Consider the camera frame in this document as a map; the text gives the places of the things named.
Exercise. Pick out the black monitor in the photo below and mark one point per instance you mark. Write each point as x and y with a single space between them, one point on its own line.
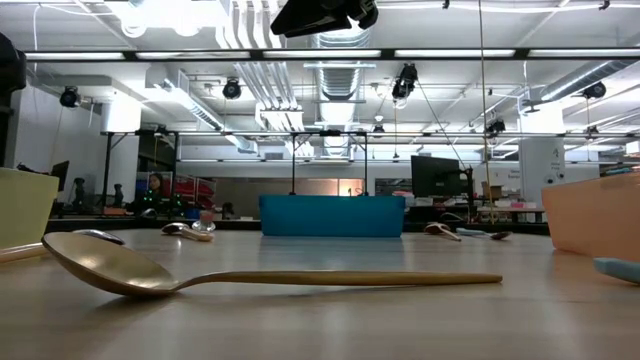
435 175

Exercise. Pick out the black background station frame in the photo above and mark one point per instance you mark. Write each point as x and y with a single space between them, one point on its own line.
107 165

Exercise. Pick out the black horizontal beam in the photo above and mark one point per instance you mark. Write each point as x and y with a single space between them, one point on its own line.
522 53

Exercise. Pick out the silver ventilation duct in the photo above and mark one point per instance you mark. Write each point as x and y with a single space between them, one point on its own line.
340 82

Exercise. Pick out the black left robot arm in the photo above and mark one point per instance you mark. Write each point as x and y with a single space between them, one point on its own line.
10 65

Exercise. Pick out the gold metal spoon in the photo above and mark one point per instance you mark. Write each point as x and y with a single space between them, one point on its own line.
115 270
436 228

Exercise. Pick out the orange plastic bin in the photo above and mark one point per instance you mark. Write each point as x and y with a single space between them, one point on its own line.
595 220

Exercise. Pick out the blue plastic bin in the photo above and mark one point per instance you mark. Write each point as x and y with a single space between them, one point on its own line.
330 215

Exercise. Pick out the black ceiling-hung camera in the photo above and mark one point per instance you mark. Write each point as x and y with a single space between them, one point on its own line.
495 127
70 96
405 82
595 90
231 89

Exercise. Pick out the yellow plastic bin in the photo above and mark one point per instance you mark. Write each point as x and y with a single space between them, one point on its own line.
25 210

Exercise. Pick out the cardboard box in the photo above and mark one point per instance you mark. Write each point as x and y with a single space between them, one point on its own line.
494 191

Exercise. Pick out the black background robot arm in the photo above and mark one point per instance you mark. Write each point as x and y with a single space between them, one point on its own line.
118 195
78 192

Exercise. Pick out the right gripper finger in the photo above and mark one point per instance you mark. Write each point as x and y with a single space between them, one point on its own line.
315 17

